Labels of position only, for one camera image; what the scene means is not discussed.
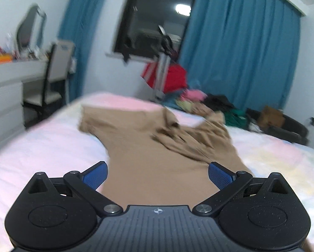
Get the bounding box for green garment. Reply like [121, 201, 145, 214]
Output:
[224, 109, 248, 128]

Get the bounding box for teal garment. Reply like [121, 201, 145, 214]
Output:
[164, 94, 185, 109]

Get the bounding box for bed with pastel sheet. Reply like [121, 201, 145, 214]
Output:
[0, 91, 314, 252]

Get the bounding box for dark window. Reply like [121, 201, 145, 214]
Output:
[112, 0, 199, 61]

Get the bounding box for black sofa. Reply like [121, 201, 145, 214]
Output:
[246, 108, 310, 146]

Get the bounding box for black garment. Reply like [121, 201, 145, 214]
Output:
[204, 94, 237, 113]

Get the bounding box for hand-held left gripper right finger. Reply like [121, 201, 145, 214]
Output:
[192, 162, 290, 217]

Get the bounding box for narrow blue curtain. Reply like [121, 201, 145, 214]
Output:
[58, 0, 113, 103]

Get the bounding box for tan printed t-shirt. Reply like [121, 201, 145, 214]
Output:
[78, 104, 255, 208]

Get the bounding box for wavy-framed vanity mirror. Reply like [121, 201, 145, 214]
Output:
[15, 4, 47, 53]

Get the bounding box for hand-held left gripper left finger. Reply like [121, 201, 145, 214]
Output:
[27, 161, 124, 217]

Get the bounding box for white metal stand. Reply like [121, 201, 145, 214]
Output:
[146, 25, 181, 103]

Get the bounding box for white vanity desk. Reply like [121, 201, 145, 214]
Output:
[0, 58, 50, 153]

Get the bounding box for beige garment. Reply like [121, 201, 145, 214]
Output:
[192, 104, 226, 118]

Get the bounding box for yellow-green garment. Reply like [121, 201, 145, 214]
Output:
[177, 100, 195, 112]

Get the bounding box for wide blue curtain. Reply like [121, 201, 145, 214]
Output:
[178, 0, 302, 116]

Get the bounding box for pink garment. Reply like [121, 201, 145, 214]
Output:
[181, 89, 207, 103]

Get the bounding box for red garment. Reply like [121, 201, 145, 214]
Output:
[142, 62, 187, 92]

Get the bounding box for white chair with black frame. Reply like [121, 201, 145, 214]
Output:
[23, 41, 76, 116]

